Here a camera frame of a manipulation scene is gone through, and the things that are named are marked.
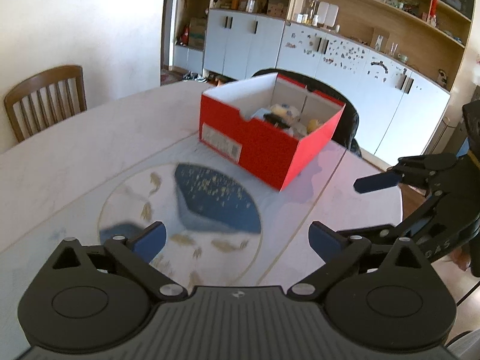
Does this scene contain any brown wooden chair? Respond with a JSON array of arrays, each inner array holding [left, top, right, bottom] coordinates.
[[4, 65, 87, 142]]

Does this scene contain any red cardboard shoe box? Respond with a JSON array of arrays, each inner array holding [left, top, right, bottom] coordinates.
[[199, 73, 346, 190]]

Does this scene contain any large white wood wall cabinet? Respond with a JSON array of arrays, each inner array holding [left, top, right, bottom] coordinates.
[[169, 0, 479, 164]]

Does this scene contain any black round chair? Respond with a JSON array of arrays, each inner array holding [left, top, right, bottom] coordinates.
[[253, 68, 362, 158]]

